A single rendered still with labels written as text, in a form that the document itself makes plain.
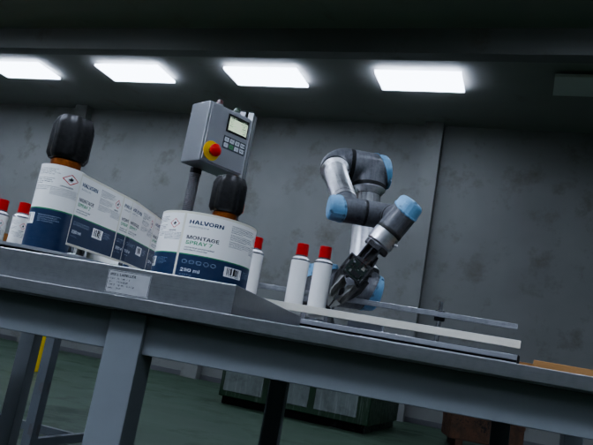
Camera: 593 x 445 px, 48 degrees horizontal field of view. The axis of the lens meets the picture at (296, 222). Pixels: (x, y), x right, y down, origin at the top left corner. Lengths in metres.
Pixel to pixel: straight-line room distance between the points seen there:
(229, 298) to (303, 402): 6.93
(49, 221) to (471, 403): 0.84
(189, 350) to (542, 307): 9.83
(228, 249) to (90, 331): 0.35
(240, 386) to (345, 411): 1.34
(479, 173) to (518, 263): 1.59
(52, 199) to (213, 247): 0.33
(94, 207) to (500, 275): 9.63
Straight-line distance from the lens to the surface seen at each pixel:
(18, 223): 2.14
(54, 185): 1.37
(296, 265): 1.81
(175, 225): 1.33
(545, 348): 10.66
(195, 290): 1.07
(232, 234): 1.32
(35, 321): 1.14
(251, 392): 8.20
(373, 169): 2.21
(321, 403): 7.89
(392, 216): 1.78
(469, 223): 10.96
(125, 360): 1.06
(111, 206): 1.49
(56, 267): 1.17
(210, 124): 2.00
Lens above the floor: 0.80
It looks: 11 degrees up
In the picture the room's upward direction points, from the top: 10 degrees clockwise
